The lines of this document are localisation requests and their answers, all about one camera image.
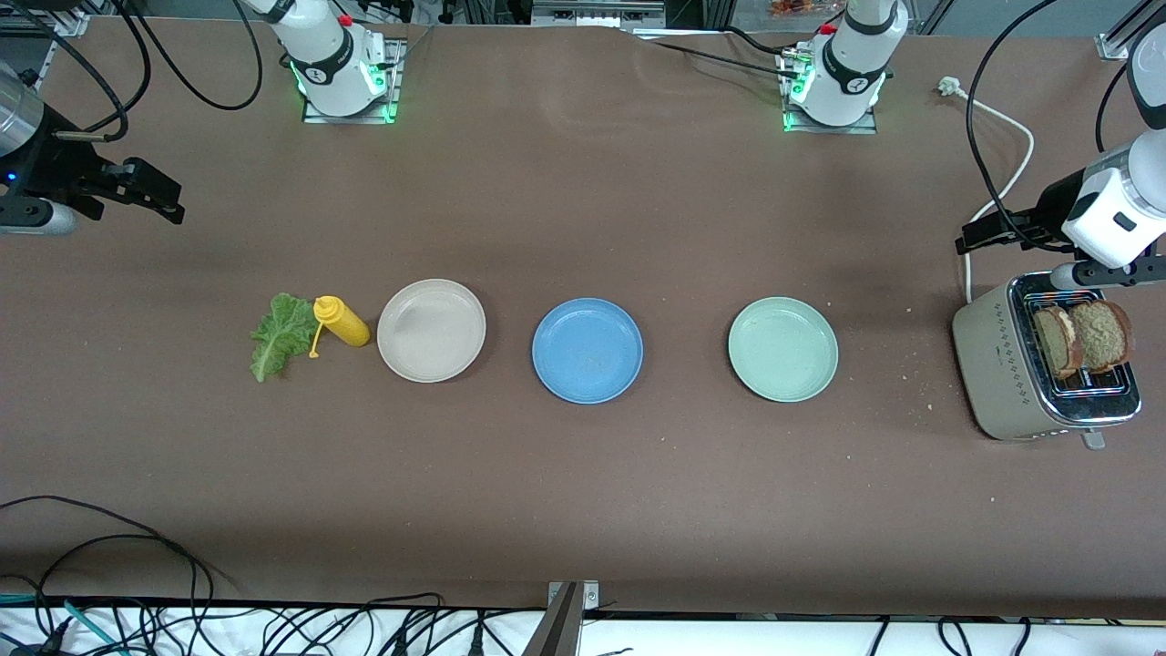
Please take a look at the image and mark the green lettuce leaf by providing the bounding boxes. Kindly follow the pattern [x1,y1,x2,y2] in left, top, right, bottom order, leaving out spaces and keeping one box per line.
[250,292,320,384]

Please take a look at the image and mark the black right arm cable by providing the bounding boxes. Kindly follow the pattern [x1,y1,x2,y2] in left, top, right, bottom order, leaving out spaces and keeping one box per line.
[0,0,265,142]

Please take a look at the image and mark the small silver metal bracket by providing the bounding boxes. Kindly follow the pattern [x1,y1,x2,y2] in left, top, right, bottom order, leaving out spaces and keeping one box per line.
[547,580,600,610]

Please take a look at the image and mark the silver aluminium frame bar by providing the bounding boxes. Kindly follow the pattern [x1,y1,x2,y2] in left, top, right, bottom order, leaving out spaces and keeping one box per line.
[531,0,666,26]

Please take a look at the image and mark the brown bread slice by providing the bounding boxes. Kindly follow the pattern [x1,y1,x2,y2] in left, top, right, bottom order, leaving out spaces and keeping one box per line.
[1032,306,1085,381]
[1068,300,1135,374]

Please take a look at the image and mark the long looped black cable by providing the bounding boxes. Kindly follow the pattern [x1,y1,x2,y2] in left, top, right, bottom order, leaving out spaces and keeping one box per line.
[0,497,240,656]

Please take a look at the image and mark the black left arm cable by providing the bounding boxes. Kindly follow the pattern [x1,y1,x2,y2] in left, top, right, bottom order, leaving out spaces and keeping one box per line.
[967,0,1153,251]

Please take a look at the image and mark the tangled black cable bundle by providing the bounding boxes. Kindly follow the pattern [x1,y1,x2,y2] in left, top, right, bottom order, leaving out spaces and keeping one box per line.
[0,590,639,656]

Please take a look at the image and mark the white toaster power cable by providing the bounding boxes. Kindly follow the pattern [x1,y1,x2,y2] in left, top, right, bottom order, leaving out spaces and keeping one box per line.
[938,77,1036,303]

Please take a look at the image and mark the brown table cover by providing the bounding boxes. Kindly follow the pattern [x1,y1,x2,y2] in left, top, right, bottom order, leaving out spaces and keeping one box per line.
[0,16,1166,620]

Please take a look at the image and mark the beige two-slot toaster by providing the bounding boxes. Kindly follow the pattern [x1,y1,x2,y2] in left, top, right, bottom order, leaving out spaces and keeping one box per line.
[951,271,1143,451]

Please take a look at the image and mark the blue round plate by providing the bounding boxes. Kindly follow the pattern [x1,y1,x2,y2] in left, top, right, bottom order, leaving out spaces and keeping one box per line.
[532,298,645,405]

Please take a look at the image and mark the thin black hanging cables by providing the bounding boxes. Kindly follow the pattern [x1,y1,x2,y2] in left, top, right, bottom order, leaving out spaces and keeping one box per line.
[870,616,1035,656]

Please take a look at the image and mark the beige round plate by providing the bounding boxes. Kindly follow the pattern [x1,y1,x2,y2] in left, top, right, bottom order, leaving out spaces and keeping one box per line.
[376,279,487,384]

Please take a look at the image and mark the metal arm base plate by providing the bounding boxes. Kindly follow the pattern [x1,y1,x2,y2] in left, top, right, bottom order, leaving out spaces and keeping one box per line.
[302,38,403,125]
[781,50,880,136]

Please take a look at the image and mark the yellow squeeze bottle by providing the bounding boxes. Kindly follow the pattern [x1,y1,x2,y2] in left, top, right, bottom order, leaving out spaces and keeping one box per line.
[308,296,372,359]

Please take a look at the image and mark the dark aluminium strut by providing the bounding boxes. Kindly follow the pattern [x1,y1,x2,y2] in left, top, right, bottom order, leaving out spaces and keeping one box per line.
[522,583,584,656]

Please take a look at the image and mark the slanted aluminium profile with bracket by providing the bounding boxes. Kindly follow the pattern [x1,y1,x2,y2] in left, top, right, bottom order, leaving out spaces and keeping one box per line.
[1096,0,1166,61]

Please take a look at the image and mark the teal cable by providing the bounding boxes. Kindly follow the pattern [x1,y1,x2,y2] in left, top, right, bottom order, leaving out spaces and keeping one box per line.
[0,592,128,656]

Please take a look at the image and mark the pale green round plate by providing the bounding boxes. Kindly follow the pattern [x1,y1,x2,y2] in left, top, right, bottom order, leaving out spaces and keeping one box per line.
[727,297,840,403]

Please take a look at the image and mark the black cable to arm base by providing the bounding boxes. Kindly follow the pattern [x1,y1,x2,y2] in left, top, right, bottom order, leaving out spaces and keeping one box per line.
[638,26,804,81]

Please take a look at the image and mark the aluminium profile corner piece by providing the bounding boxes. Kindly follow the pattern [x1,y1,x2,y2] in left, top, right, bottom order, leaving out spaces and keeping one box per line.
[0,9,92,37]

